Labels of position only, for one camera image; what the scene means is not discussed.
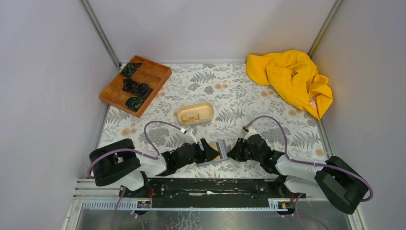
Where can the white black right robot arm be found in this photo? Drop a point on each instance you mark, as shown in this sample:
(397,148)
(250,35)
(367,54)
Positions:
(332,180)

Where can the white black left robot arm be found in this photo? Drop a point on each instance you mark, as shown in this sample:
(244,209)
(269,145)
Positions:
(121,164)

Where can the orange compartment organizer tray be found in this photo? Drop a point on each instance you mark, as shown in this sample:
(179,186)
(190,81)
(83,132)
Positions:
(150,72)

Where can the dark rolled ribbon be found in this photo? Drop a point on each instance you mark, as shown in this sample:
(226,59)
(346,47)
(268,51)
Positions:
(133,103)
(143,90)
(129,85)
(129,69)

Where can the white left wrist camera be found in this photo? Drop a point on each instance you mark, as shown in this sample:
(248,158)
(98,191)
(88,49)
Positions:
(190,135)

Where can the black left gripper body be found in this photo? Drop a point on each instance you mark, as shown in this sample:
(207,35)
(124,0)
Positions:
(197,152)

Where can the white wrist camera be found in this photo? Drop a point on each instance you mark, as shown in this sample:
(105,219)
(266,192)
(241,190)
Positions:
(190,135)
(250,131)

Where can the beige oval plastic tray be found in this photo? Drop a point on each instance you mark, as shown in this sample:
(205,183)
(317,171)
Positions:
(205,110)

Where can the yellow crumpled cloth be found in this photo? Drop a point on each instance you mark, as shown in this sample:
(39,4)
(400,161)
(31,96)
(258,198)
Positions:
(295,77)

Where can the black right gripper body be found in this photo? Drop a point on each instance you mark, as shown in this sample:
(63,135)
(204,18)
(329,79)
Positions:
(244,149)

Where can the floral patterned table mat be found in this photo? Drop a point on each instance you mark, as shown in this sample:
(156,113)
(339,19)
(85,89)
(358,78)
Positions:
(237,101)

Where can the grey card holder wallet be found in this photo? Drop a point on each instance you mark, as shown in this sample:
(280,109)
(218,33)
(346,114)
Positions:
(208,163)

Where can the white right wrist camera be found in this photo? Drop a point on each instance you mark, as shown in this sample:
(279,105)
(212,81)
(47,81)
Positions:
(250,131)

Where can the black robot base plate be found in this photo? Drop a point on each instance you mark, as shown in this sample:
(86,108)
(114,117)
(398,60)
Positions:
(214,193)

